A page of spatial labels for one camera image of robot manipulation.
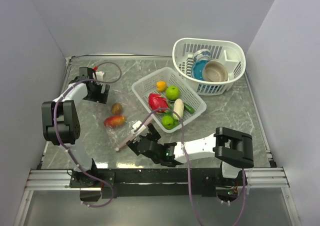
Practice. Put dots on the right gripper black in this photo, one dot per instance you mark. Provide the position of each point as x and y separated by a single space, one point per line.
153 133

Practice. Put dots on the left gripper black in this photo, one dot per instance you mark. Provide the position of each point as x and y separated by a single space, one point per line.
100 97

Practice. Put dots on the brown fake mushroom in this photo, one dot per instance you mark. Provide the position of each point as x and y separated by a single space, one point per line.
117 109

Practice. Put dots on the green fake apple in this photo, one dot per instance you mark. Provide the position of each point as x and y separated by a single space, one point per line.
168 122
172 93

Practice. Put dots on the clear zip top bag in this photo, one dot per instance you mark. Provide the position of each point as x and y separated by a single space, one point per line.
133 112

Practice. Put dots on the red fake mango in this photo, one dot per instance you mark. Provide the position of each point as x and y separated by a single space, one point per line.
114 121

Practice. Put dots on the red fake dragon fruit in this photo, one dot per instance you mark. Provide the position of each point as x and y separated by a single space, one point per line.
158 102

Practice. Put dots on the green fake leafy vegetable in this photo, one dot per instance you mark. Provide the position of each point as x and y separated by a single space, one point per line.
188 108

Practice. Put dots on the orange fake fruit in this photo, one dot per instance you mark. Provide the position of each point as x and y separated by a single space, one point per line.
161 86

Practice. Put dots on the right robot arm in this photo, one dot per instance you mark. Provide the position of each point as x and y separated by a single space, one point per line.
234 149

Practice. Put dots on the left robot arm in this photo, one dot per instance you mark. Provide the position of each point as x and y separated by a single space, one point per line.
61 126

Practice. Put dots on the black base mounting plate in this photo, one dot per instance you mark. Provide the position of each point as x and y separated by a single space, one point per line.
128 182

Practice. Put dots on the beige ceramic bowl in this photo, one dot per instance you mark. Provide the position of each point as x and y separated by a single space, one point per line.
215 72

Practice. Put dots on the blue white patterned bowl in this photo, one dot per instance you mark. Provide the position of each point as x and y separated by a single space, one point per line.
202 54

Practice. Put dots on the white oval dish rack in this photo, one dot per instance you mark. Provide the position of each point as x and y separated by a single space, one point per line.
228 53

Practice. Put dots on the aluminium frame rail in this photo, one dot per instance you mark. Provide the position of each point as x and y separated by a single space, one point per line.
60 180

